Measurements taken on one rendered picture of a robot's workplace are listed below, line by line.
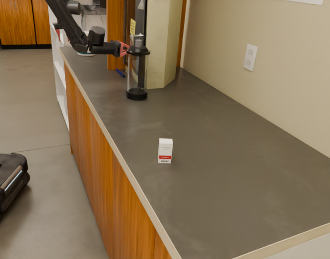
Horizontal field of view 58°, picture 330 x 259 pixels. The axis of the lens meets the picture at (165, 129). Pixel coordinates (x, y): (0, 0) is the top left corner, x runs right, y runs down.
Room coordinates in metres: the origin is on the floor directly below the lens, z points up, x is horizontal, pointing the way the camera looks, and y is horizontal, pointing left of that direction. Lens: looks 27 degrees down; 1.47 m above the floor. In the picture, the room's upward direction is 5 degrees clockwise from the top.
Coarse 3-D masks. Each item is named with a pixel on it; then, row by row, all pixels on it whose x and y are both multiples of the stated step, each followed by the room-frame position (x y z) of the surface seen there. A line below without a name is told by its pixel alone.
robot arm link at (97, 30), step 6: (90, 30) 1.35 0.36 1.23; (96, 30) 1.36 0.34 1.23; (102, 30) 1.37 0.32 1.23; (90, 36) 1.36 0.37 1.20; (96, 36) 1.35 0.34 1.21; (102, 36) 1.36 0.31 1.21; (96, 42) 1.36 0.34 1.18; (102, 42) 1.38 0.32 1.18; (78, 48) 1.36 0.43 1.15; (84, 48) 1.36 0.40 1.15
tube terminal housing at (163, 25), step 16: (160, 0) 1.49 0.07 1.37; (176, 0) 1.60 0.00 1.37; (160, 16) 1.49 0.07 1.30; (176, 16) 1.62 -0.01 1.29; (160, 32) 1.49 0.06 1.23; (176, 32) 1.65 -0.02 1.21; (160, 48) 1.50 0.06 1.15; (176, 48) 1.67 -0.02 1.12; (160, 64) 1.50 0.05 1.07; (160, 80) 1.50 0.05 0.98
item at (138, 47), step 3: (138, 42) 1.34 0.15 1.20; (141, 42) 1.35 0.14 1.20; (132, 45) 1.37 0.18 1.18; (135, 45) 1.35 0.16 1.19; (138, 45) 1.34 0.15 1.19; (141, 45) 1.35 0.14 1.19; (129, 48) 1.33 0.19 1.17; (132, 48) 1.32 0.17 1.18; (135, 48) 1.31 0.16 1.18; (138, 48) 1.32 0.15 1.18; (141, 48) 1.32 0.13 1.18; (144, 48) 1.33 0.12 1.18; (147, 48) 1.35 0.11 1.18; (135, 51) 1.31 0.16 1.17; (138, 51) 1.31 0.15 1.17; (141, 51) 1.31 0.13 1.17; (144, 51) 1.32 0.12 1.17
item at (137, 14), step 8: (128, 0) 1.68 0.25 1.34; (136, 0) 1.57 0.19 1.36; (144, 0) 1.47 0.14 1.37; (128, 8) 1.68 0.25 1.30; (136, 8) 1.57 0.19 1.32; (144, 8) 1.46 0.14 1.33; (128, 16) 1.68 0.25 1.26; (136, 16) 1.56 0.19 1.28; (144, 16) 1.46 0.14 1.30; (128, 24) 1.68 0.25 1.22; (136, 24) 1.56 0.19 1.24; (144, 24) 1.46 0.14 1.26; (128, 32) 1.67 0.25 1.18; (136, 32) 1.56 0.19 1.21; (144, 32) 1.46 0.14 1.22; (128, 40) 1.67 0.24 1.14; (144, 40) 1.47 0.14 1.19
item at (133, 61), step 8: (128, 48) 1.36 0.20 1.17; (128, 56) 1.33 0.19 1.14; (136, 56) 1.30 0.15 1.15; (144, 56) 1.32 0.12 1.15; (128, 64) 1.33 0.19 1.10; (136, 64) 1.30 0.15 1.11; (144, 64) 1.32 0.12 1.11; (128, 72) 1.33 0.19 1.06; (136, 72) 1.30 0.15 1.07; (144, 72) 1.32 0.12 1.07; (128, 80) 1.33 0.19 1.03; (136, 80) 1.30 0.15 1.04; (144, 80) 1.32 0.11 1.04; (128, 88) 1.32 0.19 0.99; (136, 88) 1.30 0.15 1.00; (144, 88) 1.33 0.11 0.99
